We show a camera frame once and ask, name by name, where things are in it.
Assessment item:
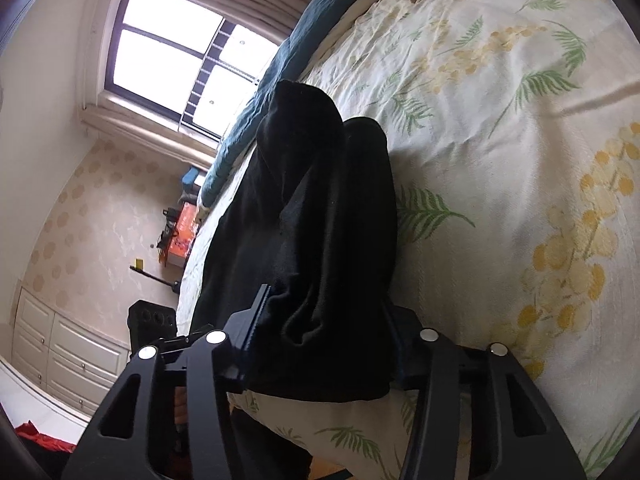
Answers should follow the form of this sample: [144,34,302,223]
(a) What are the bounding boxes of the black pants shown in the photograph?
[191,81,397,402]

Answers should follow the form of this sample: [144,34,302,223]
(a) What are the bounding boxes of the black stick tool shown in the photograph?
[129,259,181,295]

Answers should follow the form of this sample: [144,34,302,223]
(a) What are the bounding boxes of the white cabinet with drawers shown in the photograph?
[11,289,129,415]

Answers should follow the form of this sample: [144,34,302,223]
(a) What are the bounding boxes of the orange box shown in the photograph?
[156,203,200,268]

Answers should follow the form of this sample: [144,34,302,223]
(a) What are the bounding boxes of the red cloth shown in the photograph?
[14,420,76,454]

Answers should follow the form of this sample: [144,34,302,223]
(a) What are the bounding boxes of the floral bed sheet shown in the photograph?
[174,0,640,480]

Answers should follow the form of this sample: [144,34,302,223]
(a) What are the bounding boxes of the teal blue blanket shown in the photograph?
[198,0,357,208]

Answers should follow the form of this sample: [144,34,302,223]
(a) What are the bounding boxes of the window with dark frame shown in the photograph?
[105,0,278,143]

